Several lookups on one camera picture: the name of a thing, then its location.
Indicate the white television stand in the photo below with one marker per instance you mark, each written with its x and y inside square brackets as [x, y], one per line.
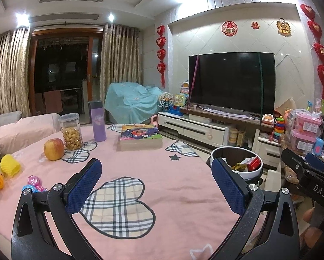
[205, 126]

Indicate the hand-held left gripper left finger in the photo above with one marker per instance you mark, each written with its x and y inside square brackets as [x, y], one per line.
[83, 187]

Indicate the pink plastic toy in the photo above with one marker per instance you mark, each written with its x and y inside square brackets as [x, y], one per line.
[34, 181]

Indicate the colourful toy playset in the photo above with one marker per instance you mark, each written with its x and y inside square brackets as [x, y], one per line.
[184, 86]

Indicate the red yellow apple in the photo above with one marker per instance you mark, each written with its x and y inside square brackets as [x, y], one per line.
[53, 149]

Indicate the colourful picture book box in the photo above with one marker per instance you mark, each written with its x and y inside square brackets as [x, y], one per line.
[140, 136]

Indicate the beige curtain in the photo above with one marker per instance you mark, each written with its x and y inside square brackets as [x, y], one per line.
[121, 54]
[10, 70]

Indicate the small red wall decal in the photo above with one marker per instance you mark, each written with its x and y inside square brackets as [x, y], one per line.
[255, 25]

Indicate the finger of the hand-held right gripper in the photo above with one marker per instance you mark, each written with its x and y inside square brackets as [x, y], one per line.
[317, 162]
[294, 160]

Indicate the blue toy base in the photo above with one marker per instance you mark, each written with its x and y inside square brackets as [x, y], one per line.
[175, 109]

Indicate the pink tablecloth with plaid hearts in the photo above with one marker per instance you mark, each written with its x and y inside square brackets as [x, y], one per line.
[178, 195]

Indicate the sofa with pink cover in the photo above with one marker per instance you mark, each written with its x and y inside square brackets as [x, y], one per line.
[21, 130]

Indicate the person's right hand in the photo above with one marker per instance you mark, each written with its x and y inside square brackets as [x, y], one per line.
[313, 235]

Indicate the wooden framed glass door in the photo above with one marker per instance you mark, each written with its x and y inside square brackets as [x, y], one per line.
[61, 73]

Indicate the purple water bottle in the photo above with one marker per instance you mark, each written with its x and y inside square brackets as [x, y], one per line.
[97, 122]

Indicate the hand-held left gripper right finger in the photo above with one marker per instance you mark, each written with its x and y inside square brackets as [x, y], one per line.
[228, 188]

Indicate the pink toy box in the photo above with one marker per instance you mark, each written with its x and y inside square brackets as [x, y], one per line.
[302, 140]
[309, 123]

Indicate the black flat television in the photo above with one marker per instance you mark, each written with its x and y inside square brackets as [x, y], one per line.
[232, 81]

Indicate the gold foil wrapper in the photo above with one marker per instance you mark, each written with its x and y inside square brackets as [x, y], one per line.
[237, 166]

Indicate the red white carton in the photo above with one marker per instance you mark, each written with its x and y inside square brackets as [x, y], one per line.
[253, 163]

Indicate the pink stick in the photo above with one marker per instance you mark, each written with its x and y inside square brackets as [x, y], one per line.
[193, 84]

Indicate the clear plastic snack jar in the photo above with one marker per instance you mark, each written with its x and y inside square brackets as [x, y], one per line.
[70, 132]

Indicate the small toy telephone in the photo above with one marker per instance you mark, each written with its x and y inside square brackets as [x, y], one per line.
[267, 119]

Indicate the white bin with black liner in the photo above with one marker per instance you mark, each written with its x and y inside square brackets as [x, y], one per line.
[232, 153]

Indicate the round red wall decal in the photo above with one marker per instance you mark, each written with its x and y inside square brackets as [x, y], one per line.
[229, 28]

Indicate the toy ferris wheel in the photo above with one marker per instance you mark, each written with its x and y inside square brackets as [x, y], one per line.
[166, 100]

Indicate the armchair with teal cover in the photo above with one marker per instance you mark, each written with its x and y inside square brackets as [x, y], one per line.
[129, 100]

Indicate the blue plastic toy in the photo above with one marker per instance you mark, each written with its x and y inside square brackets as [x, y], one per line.
[33, 188]

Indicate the gold figure wall decal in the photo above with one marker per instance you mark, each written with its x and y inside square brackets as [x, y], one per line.
[283, 26]

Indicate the yellow plastic toy cup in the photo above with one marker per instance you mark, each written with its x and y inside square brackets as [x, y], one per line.
[10, 165]

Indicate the pastel toy house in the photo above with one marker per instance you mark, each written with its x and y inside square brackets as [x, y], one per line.
[179, 100]

